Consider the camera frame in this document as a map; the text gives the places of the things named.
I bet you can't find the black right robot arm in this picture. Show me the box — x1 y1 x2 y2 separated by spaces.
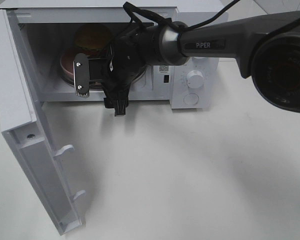
102 10 300 116

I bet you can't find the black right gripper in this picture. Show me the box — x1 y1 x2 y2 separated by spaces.
101 32 147 117

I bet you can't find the glass microwave turntable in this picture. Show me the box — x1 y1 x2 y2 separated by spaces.
59 66 147 90

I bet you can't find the white warning label sticker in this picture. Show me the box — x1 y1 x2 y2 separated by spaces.
158 65 170 74

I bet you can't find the round white door button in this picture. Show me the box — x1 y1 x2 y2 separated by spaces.
183 93 199 106

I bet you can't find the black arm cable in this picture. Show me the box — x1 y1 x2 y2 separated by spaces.
109 0 241 51

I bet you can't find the pink round plate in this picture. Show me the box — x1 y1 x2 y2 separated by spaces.
59 47 103 89

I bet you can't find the white microwave oven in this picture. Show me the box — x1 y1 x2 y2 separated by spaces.
0 0 220 236

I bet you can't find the white timer knob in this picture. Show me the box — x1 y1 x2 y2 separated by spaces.
186 70 205 89

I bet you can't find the burger with lettuce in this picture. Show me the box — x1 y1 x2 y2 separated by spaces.
74 23 113 51

